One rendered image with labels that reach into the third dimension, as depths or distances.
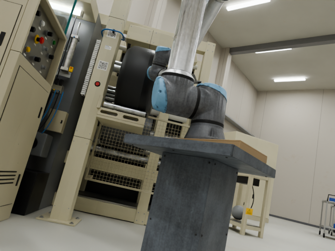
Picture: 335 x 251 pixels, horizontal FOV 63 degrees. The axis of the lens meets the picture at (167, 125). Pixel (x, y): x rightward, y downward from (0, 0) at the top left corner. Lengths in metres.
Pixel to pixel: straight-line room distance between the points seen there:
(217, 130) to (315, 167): 11.52
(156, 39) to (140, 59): 0.63
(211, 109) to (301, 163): 11.62
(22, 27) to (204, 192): 1.21
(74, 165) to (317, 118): 11.79
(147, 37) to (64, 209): 1.65
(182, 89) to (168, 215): 0.51
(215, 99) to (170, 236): 0.59
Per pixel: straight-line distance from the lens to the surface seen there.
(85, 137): 2.16
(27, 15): 1.66
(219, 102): 1.21
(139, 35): 2.69
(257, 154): 1.19
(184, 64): 1.19
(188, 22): 1.25
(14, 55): 1.59
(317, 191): 12.49
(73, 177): 2.15
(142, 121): 2.05
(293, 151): 12.88
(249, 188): 3.80
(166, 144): 1.02
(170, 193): 1.13
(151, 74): 1.72
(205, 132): 1.15
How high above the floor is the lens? 0.44
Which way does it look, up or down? 11 degrees up
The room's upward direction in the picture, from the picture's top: 13 degrees clockwise
